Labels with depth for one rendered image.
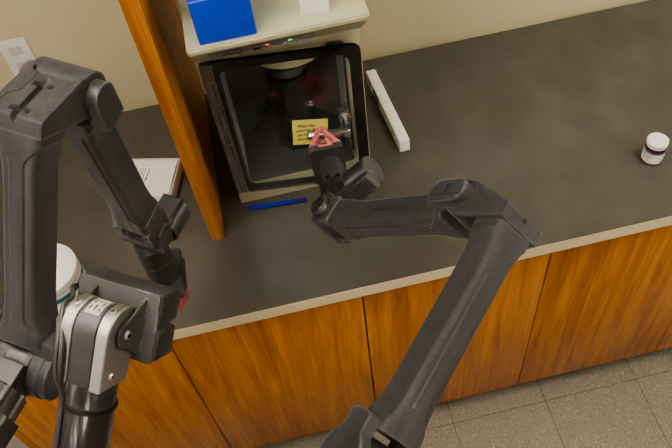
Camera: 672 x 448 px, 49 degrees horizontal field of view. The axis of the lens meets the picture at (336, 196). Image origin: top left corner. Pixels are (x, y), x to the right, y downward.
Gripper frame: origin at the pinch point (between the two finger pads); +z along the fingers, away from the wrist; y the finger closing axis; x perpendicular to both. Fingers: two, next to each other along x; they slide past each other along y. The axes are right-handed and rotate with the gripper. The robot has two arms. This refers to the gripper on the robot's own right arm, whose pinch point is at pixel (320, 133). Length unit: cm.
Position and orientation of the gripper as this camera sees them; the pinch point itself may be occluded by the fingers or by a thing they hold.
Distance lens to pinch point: 153.4
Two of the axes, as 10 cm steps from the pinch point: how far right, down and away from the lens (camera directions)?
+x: -9.8, 2.1, -0.5
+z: -1.9, -7.6, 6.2
